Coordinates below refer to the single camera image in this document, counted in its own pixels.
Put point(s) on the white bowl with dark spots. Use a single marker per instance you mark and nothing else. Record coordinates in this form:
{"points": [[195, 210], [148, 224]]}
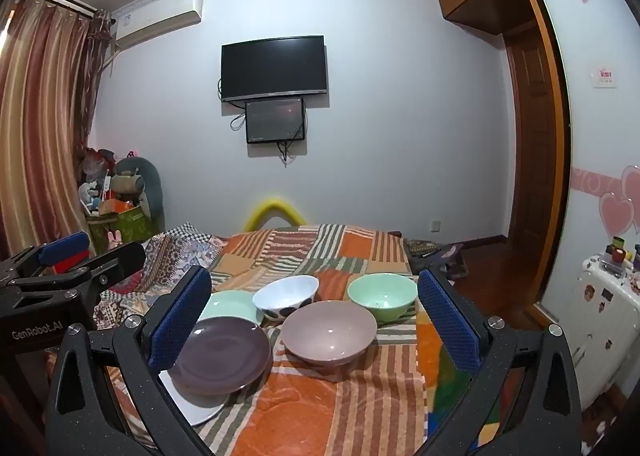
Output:
{"points": [[285, 291]]}

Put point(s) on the orange green fleece blanket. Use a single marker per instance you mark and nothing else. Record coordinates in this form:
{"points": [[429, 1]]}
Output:
{"points": [[445, 396]]}

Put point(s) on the small jars on suitcase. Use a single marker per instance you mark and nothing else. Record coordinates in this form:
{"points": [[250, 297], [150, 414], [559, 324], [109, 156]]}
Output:
{"points": [[617, 253]]}

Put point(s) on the black wall television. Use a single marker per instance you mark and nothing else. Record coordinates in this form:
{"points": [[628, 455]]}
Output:
{"points": [[275, 68]]}

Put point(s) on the white air conditioner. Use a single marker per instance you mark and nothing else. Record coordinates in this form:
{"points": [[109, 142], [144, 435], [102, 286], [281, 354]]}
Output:
{"points": [[155, 18]]}

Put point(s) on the pink bunny toy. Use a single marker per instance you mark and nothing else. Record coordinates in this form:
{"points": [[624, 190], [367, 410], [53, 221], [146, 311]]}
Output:
{"points": [[114, 240]]}

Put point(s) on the red white door sticker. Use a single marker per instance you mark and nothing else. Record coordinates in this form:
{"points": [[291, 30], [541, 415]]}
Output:
{"points": [[604, 75]]}

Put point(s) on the frosted sliding door with hearts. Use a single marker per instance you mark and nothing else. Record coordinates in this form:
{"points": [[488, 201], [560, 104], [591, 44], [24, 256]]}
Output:
{"points": [[595, 145]]}

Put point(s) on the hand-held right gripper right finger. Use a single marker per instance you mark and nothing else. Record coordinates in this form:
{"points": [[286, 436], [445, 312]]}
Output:
{"points": [[450, 321]]}

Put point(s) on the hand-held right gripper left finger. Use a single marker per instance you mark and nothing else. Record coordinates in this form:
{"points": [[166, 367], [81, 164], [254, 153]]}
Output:
{"points": [[176, 326]]}

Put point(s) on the dark backpack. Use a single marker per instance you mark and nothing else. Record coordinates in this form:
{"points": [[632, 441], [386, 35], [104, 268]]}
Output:
{"points": [[435, 256]]}

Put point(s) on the yellow curved chair back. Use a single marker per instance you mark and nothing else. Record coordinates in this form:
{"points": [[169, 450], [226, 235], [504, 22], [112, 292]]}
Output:
{"points": [[275, 208]]}

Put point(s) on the white wall socket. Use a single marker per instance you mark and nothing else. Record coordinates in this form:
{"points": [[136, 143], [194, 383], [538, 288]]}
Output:
{"points": [[436, 226]]}

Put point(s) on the wooden door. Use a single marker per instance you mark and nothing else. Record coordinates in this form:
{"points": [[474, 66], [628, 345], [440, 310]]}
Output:
{"points": [[532, 160]]}

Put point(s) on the small black wall monitor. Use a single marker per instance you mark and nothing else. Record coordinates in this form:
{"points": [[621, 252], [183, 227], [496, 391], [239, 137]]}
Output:
{"points": [[275, 119]]}

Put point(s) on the pink bowl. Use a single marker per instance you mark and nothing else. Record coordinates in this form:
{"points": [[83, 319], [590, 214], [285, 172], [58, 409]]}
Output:
{"points": [[325, 331]]}

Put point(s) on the patterned checkered quilt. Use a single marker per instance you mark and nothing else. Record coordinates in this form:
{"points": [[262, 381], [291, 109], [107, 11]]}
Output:
{"points": [[170, 251]]}

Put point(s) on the purple plate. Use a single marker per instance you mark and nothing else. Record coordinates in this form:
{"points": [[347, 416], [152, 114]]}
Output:
{"points": [[225, 356]]}

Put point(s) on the striped brown curtain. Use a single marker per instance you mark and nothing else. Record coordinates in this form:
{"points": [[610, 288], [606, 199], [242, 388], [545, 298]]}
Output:
{"points": [[40, 110]]}

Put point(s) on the green storage box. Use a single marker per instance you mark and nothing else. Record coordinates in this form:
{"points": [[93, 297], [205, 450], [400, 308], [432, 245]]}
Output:
{"points": [[127, 226]]}

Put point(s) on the white plate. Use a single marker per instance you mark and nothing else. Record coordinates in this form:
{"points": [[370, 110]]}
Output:
{"points": [[195, 411]]}

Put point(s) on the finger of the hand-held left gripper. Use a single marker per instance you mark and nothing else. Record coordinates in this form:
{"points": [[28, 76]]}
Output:
{"points": [[120, 261], [65, 246]]}

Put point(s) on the pile of toys and clutter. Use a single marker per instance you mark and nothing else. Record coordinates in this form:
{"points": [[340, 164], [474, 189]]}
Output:
{"points": [[97, 180]]}

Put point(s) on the green plate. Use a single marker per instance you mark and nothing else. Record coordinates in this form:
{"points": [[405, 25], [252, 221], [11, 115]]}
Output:
{"points": [[230, 306]]}

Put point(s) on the red box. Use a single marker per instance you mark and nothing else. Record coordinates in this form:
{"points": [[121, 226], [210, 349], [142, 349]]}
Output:
{"points": [[70, 267]]}

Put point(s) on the green bowl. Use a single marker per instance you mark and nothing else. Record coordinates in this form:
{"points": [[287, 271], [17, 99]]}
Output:
{"points": [[380, 293]]}

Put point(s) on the orange striped patchwork blanket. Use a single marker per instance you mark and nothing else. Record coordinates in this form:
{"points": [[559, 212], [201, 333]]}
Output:
{"points": [[320, 411]]}

